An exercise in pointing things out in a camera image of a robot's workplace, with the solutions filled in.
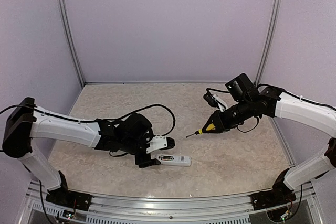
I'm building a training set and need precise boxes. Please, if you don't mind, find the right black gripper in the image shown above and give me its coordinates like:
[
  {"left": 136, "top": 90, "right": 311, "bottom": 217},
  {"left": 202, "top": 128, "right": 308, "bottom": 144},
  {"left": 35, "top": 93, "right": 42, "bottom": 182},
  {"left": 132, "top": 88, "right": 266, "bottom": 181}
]
[{"left": 203, "top": 97, "right": 255, "bottom": 133}]

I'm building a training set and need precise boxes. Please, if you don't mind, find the yellow handled screwdriver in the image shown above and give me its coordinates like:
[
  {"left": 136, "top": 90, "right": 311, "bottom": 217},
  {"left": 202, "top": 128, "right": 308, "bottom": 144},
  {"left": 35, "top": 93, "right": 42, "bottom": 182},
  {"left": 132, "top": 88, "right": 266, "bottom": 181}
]
[{"left": 186, "top": 123, "right": 216, "bottom": 138}]

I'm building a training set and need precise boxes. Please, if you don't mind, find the white remote control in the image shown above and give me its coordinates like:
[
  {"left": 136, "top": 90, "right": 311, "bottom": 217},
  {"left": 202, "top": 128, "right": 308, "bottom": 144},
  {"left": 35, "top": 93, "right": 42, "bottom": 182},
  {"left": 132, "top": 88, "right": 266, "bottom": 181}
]
[{"left": 156, "top": 154, "right": 192, "bottom": 167}]

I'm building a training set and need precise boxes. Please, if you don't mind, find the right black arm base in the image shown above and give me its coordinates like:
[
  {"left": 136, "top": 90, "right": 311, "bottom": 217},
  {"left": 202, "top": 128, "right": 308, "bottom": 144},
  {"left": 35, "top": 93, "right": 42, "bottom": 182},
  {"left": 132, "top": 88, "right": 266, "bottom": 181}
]
[{"left": 250, "top": 168, "right": 296, "bottom": 210}]

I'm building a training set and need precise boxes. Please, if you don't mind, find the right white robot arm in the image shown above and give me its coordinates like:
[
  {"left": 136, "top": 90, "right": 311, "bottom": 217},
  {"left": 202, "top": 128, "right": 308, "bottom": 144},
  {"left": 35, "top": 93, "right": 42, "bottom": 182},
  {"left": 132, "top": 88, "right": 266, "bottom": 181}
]
[{"left": 196, "top": 73, "right": 335, "bottom": 205}]

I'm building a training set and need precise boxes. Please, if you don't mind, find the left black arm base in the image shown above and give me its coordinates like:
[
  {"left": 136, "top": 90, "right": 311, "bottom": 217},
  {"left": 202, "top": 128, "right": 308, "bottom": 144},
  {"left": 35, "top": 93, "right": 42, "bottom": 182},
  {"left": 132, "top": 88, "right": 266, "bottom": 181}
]
[{"left": 46, "top": 171, "right": 92, "bottom": 211}]

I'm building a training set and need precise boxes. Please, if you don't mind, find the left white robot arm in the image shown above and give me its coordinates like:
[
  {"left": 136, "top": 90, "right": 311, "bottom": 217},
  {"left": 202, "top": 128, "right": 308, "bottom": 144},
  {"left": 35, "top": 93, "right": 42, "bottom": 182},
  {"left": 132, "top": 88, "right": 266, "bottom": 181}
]
[{"left": 2, "top": 98, "right": 167, "bottom": 206}]

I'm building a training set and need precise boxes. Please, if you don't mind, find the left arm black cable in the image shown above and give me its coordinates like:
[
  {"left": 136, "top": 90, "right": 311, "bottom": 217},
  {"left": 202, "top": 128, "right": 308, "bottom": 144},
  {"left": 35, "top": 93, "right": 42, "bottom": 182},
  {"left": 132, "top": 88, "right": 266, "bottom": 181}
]
[{"left": 0, "top": 103, "right": 176, "bottom": 154}]

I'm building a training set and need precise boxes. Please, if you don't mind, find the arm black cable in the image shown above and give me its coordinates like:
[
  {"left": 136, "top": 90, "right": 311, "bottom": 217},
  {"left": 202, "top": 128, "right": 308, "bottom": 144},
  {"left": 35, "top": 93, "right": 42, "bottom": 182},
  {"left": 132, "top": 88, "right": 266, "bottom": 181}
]
[
  {"left": 206, "top": 83, "right": 336, "bottom": 133},
  {"left": 0, "top": 103, "right": 176, "bottom": 154}
]

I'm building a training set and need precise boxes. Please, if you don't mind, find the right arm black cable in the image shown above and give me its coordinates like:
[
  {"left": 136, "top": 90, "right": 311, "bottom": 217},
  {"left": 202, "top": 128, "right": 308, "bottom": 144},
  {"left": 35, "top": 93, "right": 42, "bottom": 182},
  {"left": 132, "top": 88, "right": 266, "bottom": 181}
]
[{"left": 206, "top": 83, "right": 336, "bottom": 133}]

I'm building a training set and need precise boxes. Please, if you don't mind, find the front aluminium rail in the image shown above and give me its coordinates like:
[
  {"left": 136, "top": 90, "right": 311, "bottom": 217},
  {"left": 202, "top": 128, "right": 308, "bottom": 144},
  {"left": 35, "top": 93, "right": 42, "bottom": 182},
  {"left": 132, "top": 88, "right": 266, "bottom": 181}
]
[{"left": 18, "top": 181, "right": 323, "bottom": 223}]

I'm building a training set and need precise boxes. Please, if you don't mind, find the right aluminium corner post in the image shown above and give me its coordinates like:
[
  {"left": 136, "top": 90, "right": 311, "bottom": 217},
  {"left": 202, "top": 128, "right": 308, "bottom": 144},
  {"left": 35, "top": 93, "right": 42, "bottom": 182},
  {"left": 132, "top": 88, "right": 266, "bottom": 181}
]
[{"left": 255, "top": 0, "right": 281, "bottom": 84}]

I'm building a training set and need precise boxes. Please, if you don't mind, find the aluminium corner post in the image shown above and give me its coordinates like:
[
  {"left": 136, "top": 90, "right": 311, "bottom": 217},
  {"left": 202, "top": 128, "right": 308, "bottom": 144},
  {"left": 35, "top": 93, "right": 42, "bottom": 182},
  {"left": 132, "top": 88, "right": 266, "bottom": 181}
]
[
  {"left": 57, "top": 0, "right": 86, "bottom": 88},
  {"left": 255, "top": 0, "right": 281, "bottom": 84}
]

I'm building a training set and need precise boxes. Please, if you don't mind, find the left aluminium corner post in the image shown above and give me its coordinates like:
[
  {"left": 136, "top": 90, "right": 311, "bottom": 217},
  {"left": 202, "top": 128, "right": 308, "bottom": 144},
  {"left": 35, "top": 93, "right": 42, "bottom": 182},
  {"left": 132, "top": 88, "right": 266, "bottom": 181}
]
[{"left": 57, "top": 0, "right": 86, "bottom": 88}]

